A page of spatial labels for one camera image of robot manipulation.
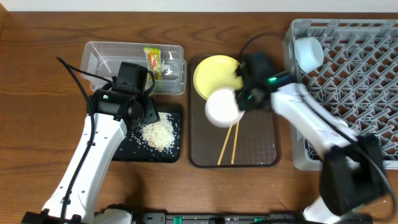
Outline rice food scraps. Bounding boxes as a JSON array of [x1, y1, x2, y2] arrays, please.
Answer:
[[127, 112, 180, 154]]

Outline wooden chopstick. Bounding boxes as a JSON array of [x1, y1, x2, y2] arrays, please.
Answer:
[[217, 125, 233, 166], [231, 121, 240, 165]]

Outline white bowl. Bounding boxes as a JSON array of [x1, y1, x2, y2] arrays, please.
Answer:
[[205, 88, 244, 128]]

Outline yellow plate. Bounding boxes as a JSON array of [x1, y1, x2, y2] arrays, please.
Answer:
[[193, 55, 243, 100]]

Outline white tissue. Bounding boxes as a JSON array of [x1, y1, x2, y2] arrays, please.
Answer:
[[161, 60, 173, 80]]

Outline green snack wrapper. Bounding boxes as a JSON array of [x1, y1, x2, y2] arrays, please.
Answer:
[[144, 47, 162, 80]]

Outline light blue bowl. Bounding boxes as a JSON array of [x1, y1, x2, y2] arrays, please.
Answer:
[[294, 37, 324, 73]]

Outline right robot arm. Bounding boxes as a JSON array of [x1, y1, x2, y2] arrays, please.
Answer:
[[235, 72, 397, 223]]

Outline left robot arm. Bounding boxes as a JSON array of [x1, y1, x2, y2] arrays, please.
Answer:
[[22, 89, 160, 223]]

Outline clear plastic waste bin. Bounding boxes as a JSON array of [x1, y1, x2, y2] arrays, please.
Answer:
[[80, 41, 187, 95]]

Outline grey dishwasher rack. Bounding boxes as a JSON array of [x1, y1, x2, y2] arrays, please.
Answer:
[[282, 19, 397, 170]]

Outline black plastic tray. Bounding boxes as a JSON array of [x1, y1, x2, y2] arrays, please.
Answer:
[[113, 103, 183, 163]]

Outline brown serving tray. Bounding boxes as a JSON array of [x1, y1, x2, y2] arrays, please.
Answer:
[[188, 55, 280, 168]]

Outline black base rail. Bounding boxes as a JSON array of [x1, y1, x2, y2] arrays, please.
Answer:
[[132, 212, 301, 224]]

